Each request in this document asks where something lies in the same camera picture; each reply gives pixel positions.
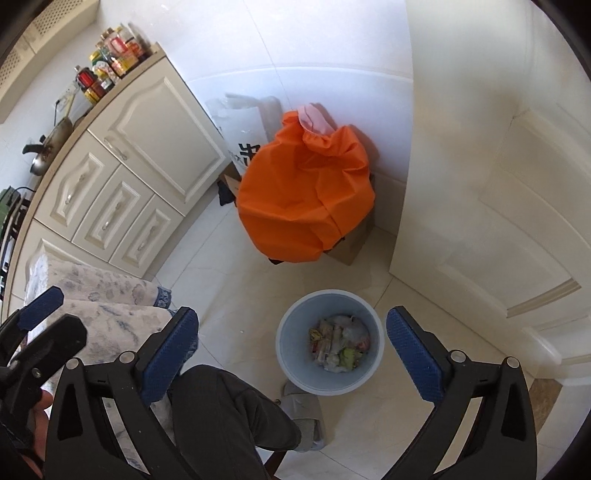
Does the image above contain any orange fabric bag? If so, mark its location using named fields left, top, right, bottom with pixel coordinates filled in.
left=236, top=110, right=376, bottom=265

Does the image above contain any brown cardboard box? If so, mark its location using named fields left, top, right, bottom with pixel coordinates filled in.
left=217, top=171, right=377, bottom=267

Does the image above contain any wire utensil rack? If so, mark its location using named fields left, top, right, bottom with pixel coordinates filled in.
left=55, top=85, right=81, bottom=121

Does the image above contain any cream grille panel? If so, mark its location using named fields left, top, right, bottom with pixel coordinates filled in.
left=0, top=0, right=100, bottom=123

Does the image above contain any pile of wrappers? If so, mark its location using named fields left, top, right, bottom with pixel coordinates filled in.
left=308, top=315, right=371, bottom=374

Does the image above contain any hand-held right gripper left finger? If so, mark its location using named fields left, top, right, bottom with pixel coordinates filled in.
left=44, top=306, right=200, bottom=480

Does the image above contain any cream kitchen cabinet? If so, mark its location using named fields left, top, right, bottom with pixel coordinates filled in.
left=7, top=42, right=232, bottom=301

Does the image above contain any grey slipper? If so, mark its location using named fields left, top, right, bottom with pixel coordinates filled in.
left=281, top=382, right=327, bottom=453

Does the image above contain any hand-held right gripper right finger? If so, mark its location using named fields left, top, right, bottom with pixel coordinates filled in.
left=383, top=306, right=539, bottom=480

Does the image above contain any dark cloth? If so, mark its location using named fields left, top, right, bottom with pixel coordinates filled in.
left=217, top=180, right=241, bottom=207

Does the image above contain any green appliance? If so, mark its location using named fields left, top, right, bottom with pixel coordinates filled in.
left=0, top=186, right=21, bottom=232

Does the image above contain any pink plastic item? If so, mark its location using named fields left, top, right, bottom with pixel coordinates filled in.
left=298, top=104, right=334, bottom=136

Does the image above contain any person's leg in dark trousers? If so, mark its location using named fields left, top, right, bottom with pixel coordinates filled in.
left=171, top=364, right=303, bottom=480

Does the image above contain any white door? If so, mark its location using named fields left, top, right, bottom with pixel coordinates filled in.
left=390, top=0, right=591, bottom=384

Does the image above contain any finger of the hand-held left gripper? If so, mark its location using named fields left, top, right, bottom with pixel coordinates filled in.
left=0, top=286, right=65, bottom=345
left=9, top=314, right=88, bottom=389

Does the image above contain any metal wok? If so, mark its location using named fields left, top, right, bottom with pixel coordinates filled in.
left=39, top=117, right=75, bottom=155

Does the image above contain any light blue plastic bin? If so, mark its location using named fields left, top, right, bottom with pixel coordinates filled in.
left=276, top=289, right=386, bottom=397

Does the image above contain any person's left hand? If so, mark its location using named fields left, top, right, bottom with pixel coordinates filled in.
left=29, top=391, right=54, bottom=462

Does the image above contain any black stove grate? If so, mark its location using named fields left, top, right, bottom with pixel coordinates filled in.
left=0, top=203, right=33, bottom=301

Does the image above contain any white rice sack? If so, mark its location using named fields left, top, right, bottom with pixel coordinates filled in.
left=205, top=93, right=282, bottom=178

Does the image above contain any row of condiment bottles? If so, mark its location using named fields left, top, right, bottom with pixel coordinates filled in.
left=74, top=25, right=153, bottom=104

